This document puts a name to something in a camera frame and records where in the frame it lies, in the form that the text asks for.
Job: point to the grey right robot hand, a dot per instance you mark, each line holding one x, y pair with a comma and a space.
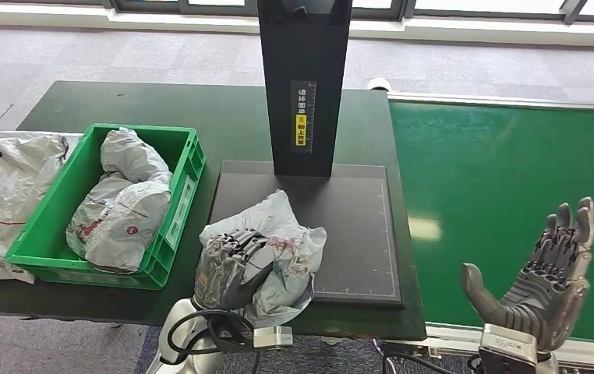
545, 299

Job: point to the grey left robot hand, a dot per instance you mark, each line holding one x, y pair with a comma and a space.
224, 273

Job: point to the grey parcel bag red smudge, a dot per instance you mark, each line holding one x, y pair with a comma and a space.
286, 242

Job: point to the long white red-print parcel bag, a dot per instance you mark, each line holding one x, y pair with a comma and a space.
121, 227

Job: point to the plain grey white parcel bag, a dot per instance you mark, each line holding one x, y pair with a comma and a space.
131, 155

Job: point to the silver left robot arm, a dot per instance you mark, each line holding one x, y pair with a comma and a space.
183, 316

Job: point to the black inbound scanner machine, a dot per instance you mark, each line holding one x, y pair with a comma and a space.
348, 232

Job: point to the green conveyor belt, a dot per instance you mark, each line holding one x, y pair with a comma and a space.
483, 155

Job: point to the white conveyor roller end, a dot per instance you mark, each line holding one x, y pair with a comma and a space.
379, 84

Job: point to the white table foot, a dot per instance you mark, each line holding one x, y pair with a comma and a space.
331, 342

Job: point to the dark green table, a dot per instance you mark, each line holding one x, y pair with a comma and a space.
224, 118

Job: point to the yellow and black label strip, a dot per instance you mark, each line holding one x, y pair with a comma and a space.
301, 129

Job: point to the green plastic crate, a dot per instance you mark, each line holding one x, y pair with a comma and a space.
44, 242

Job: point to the white window sill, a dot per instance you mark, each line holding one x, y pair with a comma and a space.
483, 31

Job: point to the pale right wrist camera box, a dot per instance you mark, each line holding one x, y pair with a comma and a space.
506, 346

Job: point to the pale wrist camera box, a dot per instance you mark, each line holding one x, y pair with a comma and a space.
274, 337
506, 346

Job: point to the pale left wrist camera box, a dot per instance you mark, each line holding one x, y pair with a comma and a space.
274, 337

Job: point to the dark window frame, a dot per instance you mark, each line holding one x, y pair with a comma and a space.
147, 6

